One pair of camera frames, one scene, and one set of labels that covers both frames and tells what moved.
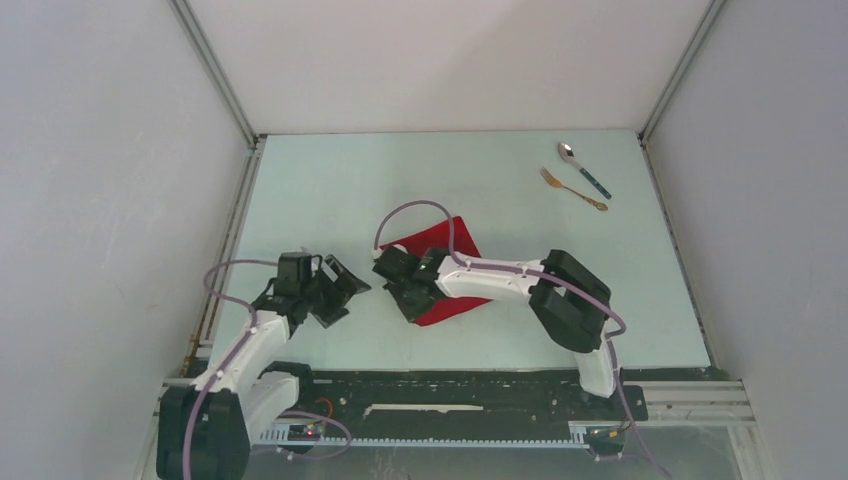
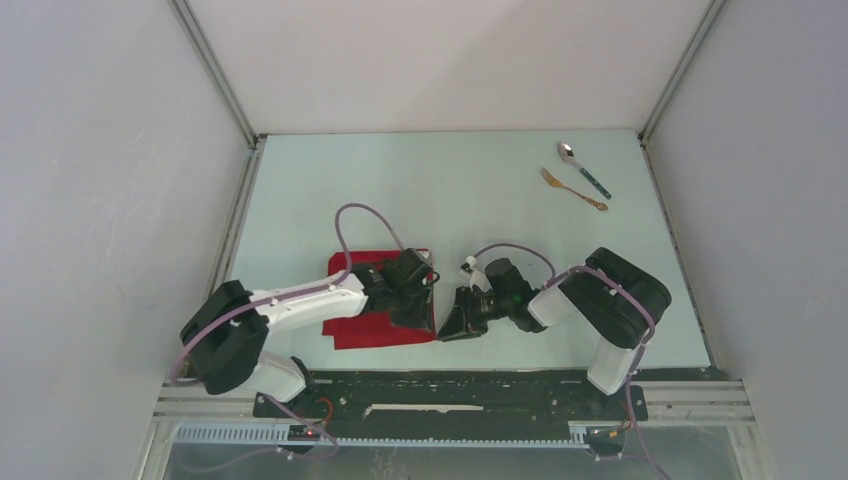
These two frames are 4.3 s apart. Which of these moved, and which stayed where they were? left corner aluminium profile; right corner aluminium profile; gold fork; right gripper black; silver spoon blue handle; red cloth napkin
Moved: right gripper black; red cloth napkin
Stayed: silver spoon blue handle; right corner aluminium profile; left corner aluminium profile; gold fork
